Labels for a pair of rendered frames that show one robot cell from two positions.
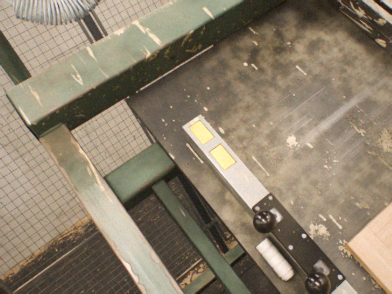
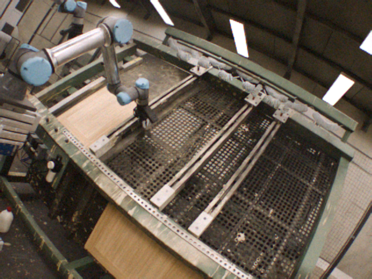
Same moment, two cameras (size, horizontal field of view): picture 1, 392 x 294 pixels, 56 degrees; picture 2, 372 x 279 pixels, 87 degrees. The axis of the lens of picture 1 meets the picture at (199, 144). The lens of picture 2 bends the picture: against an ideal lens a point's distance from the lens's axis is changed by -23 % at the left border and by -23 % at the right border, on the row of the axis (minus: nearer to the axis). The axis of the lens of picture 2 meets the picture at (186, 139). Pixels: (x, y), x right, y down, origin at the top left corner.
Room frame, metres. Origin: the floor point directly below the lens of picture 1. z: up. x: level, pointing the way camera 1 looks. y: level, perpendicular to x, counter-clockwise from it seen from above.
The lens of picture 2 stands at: (-0.49, -1.88, 1.32)
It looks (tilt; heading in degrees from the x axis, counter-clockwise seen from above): 2 degrees down; 37
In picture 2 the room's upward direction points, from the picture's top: 32 degrees clockwise
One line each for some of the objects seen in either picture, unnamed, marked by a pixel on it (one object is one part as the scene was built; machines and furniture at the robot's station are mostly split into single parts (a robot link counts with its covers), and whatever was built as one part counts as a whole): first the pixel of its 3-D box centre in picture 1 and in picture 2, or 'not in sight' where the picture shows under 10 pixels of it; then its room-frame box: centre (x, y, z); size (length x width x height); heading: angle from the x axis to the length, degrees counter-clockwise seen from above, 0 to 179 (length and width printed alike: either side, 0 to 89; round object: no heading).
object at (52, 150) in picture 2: not in sight; (35, 150); (0.11, -0.44, 0.69); 0.50 x 0.14 x 0.24; 107
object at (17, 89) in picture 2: not in sight; (14, 82); (-0.26, -0.71, 1.09); 0.15 x 0.15 x 0.10
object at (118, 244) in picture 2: not in sight; (151, 263); (0.69, -1.26, 0.53); 0.90 x 0.02 x 0.55; 107
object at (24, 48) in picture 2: not in sight; (27, 60); (-0.26, -0.72, 1.20); 0.13 x 0.12 x 0.14; 97
